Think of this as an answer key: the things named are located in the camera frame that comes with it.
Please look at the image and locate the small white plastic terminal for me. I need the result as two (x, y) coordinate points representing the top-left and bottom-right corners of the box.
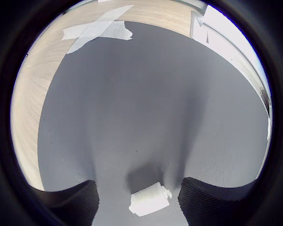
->
(128, 181), (173, 217)

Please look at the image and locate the dark grey mat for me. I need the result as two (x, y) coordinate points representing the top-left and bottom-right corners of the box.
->
(37, 20), (271, 226)

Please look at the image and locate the white tape strip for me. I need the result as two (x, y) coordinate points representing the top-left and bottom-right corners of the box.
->
(67, 4), (135, 55)
(62, 20), (134, 41)

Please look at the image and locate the silver cable duct with sockets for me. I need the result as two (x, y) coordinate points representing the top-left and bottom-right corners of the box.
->
(190, 4), (272, 111)

